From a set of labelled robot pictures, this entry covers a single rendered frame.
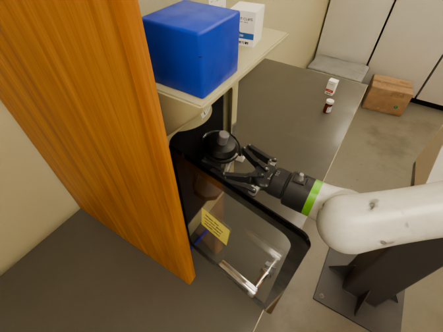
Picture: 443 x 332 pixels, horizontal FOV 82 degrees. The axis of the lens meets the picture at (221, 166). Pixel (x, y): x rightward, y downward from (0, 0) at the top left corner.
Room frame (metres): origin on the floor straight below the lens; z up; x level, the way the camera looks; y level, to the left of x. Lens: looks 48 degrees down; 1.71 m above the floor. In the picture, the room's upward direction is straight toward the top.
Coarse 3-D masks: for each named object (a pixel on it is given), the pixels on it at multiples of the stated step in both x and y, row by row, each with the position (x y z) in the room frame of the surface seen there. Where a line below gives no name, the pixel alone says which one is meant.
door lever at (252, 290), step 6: (222, 264) 0.20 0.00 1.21; (228, 264) 0.20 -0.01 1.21; (228, 270) 0.19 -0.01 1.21; (234, 270) 0.19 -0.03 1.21; (264, 270) 0.18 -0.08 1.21; (234, 276) 0.17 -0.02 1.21; (240, 276) 0.17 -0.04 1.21; (264, 276) 0.18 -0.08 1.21; (270, 276) 0.17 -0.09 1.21; (240, 282) 0.16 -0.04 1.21; (246, 282) 0.16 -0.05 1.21; (258, 282) 0.16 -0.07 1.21; (246, 288) 0.15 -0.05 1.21; (252, 288) 0.15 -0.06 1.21; (258, 288) 0.15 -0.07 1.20; (252, 294) 0.14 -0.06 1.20
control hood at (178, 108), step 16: (272, 32) 0.57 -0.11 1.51; (240, 48) 0.49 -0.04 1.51; (256, 48) 0.49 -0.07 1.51; (272, 48) 0.50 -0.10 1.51; (240, 64) 0.42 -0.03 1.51; (256, 64) 0.44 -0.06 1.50; (160, 96) 0.34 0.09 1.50; (176, 96) 0.32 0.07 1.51; (192, 96) 0.32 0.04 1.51; (208, 96) 0.32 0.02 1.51; (176, 112) 0.32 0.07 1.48; (192, 112) 0.31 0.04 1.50; (176, 128) 0.33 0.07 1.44
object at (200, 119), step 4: (208, 108) 0.55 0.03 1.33; (204, 112) 0.53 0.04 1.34; (208, 112) 0.54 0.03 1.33; (200, 116) 0.51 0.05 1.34; (204, 116) 0.52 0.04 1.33; (208, 116) 0.53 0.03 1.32; (192, 120) 0.50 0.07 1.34; (196, 120) 0.50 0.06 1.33; (200, 120) 0.51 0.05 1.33; (204, 120) 0.51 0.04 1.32; (188, 124) 0.49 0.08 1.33; (192, 124) 0.49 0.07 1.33; (196, 124) 0.50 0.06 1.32; (200, 124) 0.50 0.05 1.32; (184, 128) 0.48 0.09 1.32; (188, 128) 0.48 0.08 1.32; (192, 128) 0.49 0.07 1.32
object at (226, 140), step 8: (208, 136) 0.51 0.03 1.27; (216, 136) 0.52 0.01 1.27; (224, 136) 0.49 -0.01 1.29; (208, 144) 0.49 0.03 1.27; (216, 144) 0.49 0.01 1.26; (224, 144) 0.49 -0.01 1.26; (232, 144) 0.50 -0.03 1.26; (208, 152) 0.47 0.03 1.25; (216, 152) 0.46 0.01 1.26; (224, 152) 0.47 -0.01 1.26; (232, 152) 0.47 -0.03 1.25
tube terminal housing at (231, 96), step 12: (144, 0) 0.39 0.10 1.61; (156, 0) 0.41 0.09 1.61; (168, 0) 0.43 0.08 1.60; (180, 0) 0.45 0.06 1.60; (192, 0) 0.48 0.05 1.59; (204, 0) 0.51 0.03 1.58; (228, 0) 0.58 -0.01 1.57; (240, 0) 0.62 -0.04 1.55; (144, 12) 0.39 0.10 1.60; (228, 96) 0.64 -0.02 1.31; (228, 108) 0.64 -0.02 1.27; (228, 120) 0.64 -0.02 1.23; (168, 144) 0.38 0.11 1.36
